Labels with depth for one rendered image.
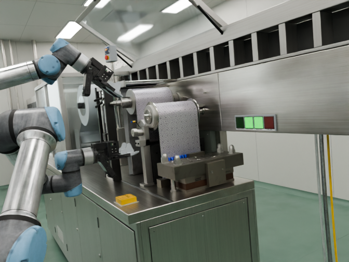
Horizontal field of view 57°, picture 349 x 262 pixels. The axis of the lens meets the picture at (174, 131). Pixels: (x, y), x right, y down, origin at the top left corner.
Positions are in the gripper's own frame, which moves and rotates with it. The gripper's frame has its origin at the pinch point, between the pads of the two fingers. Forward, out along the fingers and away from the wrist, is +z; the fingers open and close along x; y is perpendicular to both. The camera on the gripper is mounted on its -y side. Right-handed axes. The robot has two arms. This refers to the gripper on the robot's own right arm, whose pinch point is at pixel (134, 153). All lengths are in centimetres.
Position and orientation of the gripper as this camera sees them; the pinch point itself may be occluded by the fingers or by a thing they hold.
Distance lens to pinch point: 151.6
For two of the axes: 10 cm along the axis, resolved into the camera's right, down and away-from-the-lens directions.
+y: -0.9, -9.9, -0.8
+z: 8.5, -1.2, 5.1
